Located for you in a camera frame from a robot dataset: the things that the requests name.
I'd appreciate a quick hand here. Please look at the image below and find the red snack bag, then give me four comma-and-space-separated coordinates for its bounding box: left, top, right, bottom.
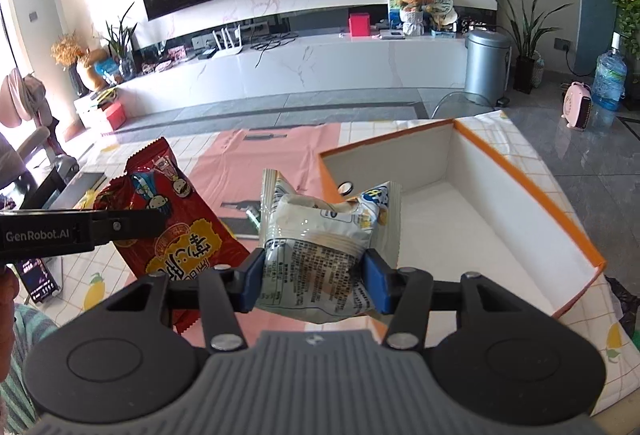
92, 136, 253, 335

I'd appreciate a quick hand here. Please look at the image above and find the white snack bag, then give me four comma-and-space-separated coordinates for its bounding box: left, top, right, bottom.
256, 169, 401, 323

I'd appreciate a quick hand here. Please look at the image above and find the person hand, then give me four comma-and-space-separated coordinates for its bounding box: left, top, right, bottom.
0, 268, 20, 382

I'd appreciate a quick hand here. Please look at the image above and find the smartphone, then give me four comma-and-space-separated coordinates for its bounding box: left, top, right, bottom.
14, 259, 61, 304

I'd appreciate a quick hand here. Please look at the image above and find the orange white storage box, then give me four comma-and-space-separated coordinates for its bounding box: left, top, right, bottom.
320, 111, 606, 317

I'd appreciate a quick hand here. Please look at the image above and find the red box at left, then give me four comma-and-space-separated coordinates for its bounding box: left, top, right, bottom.
103, 101, 127, 132

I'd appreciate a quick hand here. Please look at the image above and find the pink paper mat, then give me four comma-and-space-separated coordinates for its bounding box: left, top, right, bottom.
190, 124, 341, 250

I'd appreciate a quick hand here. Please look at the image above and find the yellow plush toy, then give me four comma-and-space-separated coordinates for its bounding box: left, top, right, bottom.
76, 48, 110, 91

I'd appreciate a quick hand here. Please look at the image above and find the left potted plant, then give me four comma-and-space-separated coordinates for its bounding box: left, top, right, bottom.
101, 2, 137, 80

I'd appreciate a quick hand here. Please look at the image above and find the white TV console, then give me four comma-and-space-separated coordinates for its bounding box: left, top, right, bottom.
116, 34, 466, 117

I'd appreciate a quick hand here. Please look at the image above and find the white wifi router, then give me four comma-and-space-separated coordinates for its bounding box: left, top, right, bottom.
205, 28, 243, 57

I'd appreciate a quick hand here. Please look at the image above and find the silver trash can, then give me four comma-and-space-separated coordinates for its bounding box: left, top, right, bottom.
464, 28, 512, 108

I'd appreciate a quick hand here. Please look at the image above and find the pink small heater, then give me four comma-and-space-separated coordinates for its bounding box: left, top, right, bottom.
562, 82, 592, 129

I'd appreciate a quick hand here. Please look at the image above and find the red box on console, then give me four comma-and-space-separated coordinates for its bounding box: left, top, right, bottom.
348, 12, 371, 37

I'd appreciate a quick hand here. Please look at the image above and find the potted long-leaf plant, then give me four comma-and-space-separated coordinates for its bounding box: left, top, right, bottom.
494, 0, 572, 94

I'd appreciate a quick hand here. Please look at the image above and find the teddy bear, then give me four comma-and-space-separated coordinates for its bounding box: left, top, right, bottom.
400, 0, 434, 13

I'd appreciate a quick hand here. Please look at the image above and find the blue water bottle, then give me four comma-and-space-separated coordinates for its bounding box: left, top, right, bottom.
591, 32, 627, 112

